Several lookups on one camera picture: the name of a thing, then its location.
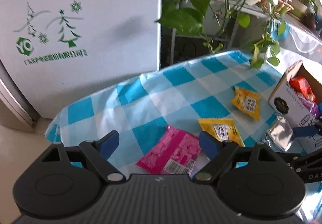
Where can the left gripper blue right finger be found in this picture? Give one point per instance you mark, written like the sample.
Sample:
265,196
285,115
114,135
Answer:
210,145

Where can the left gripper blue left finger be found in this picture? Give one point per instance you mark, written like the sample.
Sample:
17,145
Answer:
108,144

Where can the yellow waffle packet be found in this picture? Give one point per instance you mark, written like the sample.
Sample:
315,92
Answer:
247,101
221,129

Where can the pink snack packet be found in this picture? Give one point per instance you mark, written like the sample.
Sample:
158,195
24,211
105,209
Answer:
175,153

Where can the silver foil snack packet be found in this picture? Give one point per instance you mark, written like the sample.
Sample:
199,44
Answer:
280,135

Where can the purple snack bag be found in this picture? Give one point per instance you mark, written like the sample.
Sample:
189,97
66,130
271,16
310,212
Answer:
310,105

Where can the red snack bag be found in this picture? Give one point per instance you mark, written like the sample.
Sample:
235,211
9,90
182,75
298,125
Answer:
301,85

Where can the blue checkered tablecloth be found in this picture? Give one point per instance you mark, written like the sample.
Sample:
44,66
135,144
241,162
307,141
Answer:
140,108

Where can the cardboard box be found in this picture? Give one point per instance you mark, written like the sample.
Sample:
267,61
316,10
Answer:
286,101

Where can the white refrigerator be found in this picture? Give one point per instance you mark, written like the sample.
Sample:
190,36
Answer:
58,51

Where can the pothos plant white pot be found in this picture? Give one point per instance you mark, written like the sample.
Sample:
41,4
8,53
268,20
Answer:
186,17

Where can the white metal plant stand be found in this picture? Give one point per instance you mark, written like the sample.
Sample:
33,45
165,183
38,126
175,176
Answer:
221,23

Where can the wicker basket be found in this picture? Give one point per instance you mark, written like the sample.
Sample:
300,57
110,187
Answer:
283,7

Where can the green striped pot plant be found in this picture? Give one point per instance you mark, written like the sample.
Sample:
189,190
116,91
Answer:
303,7

